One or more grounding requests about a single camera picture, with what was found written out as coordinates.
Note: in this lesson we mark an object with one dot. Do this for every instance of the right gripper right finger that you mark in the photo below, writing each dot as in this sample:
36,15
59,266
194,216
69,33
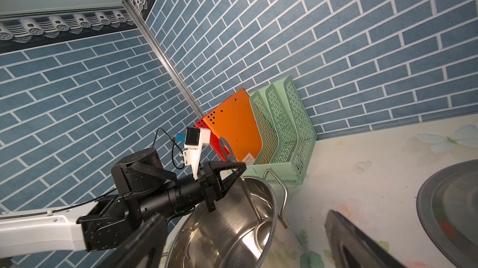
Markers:
352,248

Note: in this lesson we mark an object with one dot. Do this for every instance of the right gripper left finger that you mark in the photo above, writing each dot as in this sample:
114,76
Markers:
143,249

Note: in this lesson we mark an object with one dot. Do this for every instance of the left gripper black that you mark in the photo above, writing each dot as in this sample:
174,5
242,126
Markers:
212,186

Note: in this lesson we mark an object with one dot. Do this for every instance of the metal ladle spoon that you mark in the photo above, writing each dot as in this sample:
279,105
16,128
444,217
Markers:
230,156

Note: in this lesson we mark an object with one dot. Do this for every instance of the steel pot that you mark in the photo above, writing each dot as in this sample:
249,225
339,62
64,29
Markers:
246,230

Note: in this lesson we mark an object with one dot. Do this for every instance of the steel pot lid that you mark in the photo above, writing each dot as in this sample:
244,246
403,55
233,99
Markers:
447,206

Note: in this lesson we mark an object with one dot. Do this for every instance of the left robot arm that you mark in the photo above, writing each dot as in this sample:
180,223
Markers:
145,189

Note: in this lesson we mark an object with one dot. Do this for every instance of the orange folder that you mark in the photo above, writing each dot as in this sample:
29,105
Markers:
234,121

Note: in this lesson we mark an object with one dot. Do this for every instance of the green file organizer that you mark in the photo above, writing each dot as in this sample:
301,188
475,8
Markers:
287,134

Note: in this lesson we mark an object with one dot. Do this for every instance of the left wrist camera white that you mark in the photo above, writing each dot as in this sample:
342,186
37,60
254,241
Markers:
194,140

